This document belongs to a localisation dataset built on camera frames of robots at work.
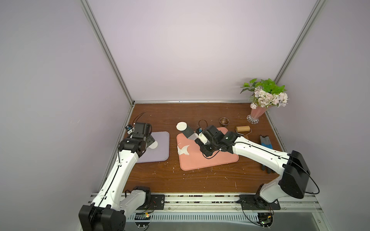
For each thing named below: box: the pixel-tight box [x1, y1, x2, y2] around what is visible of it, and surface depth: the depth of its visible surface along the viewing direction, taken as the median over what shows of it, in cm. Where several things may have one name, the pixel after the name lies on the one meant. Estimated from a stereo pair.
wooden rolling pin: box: [235, 125, 252, 140], surface depth 102 cm
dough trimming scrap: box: [177, 142, 190, 155], surface depth 93 cm
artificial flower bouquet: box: [239, 78, 290, 109], surface depth 86 cm
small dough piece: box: [176, 121, 188, 132], surface depth 92 cm
